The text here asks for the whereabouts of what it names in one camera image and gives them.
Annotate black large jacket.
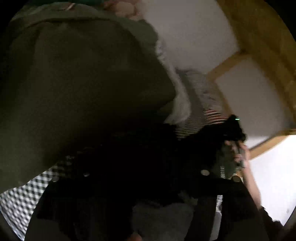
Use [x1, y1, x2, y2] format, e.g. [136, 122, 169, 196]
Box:
[58, 116, 226, 240]

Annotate person right hand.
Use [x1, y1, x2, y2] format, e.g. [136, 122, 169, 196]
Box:
[225, 141, 250, 173]

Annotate red white striped cushion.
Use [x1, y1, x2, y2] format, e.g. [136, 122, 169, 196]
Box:
[176, 108, 227, 138]

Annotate grey white striped pillow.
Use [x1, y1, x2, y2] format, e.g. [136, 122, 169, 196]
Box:
[155, 39, 191, 125]

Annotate black white gingham bedsheet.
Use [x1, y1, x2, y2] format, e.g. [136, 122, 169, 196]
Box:
[0, 69, 232, 240]

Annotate olive green coat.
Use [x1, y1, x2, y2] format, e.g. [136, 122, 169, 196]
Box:
[1, 3, 176, 191]

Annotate pink plush bear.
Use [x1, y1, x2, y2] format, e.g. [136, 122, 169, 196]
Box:
[103, 0, 145, 21]

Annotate wooden bunk bed frame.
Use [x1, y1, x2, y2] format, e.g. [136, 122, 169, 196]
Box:
[206, 0, 296, 160]

